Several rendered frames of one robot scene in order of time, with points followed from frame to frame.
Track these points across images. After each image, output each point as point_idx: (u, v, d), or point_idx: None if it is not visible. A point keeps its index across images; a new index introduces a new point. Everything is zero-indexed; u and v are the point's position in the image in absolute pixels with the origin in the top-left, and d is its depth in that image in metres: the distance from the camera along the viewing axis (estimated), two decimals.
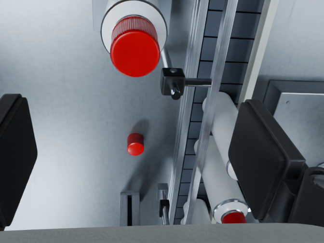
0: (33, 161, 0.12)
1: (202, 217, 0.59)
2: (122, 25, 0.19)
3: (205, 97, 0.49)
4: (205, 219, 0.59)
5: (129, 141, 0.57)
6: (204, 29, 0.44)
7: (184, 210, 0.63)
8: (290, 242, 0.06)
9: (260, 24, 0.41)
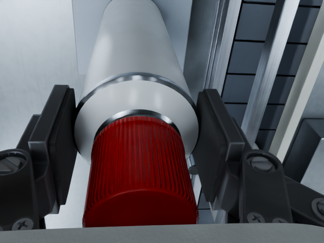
0: (76, 148, 0.13)
1: None
2: (111, 152, 0.09)
3: None
4: None
5: None
6: (228, 64, 0.33)
7: None
8: (290, 242, 0.06)
9: (305, 60, 0.30)
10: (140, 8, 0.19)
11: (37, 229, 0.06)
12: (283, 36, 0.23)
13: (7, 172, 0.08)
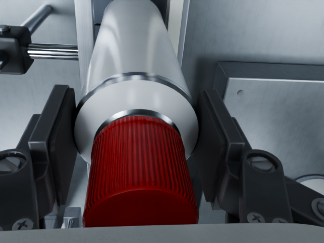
0: (76, 148, 0.13)
1: None
2: (111, 152, 0.09)
3: None
4: None
5: None
6: None
7: None
8: (290, 242, 0.06)
9: None
10: (140, 9, 0.19)
11: (37, 229, 0.06)
12: None
13: (7, 172, 0.08)
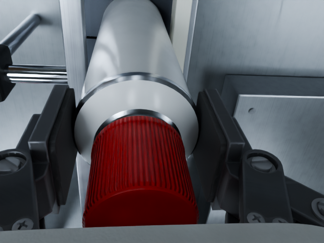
0: None
1: None
2: (111, 152, 0.09)
3: None
4: None
5: None
6: None
7: None
8: (290, 242, 0.06)
9: None
10: (140, 9, 0.19)
11: (37, 229, 0.06)
12: None
13: (7, 172, 0.08)
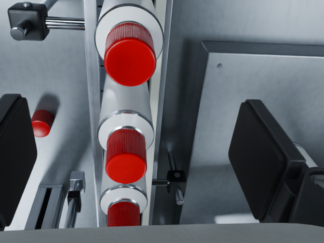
0: (33, 161, 0.12)
1: None
2: (115, 33, 0.19)
3: None
4: None
5: (31, 119, 0.46)
6: None
7: None
8: (290, 242, 0.06)
9: None
10: None
11: None
12: None
13: None
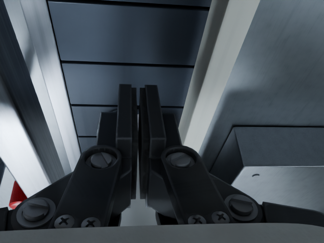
0: None
1: None
2: None
3: None
4: None
5: (12, 196, 0.38)
6: (69, 91, 0.19)
7: None
8: (290, 242, 0.06)
9: (187, 108, 0.17)
10: (139, 182, 0.17)
11: (101, 233, 0.06)
12: (28, 167, 0.09)
13: (97, 167, 0.08)
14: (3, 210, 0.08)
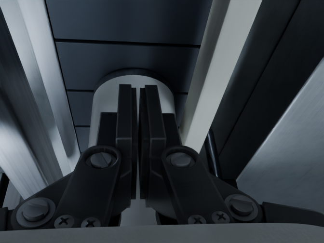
0: None
1: None
2: None
3: None
4: None
5: None
6: None
7: None
8: (290, 242, 0.06)
9: None
10: None
11: (101, 233, 0.06)
12: None
13: (97, 167, 0.08)
14: (3, 210, 0.08)
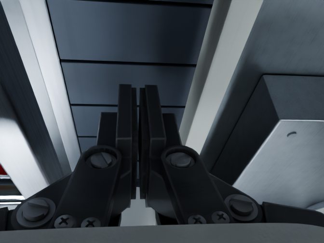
0: None
1: None
2: None
3: None
4: None
5: None
6: None
7: None
8: (290, 242, 0.06)
9: None
10: None
11: (101, 233, 0.06)
12: None
13: (97, 167, 0.08)
14: (3, 210, 0.08)
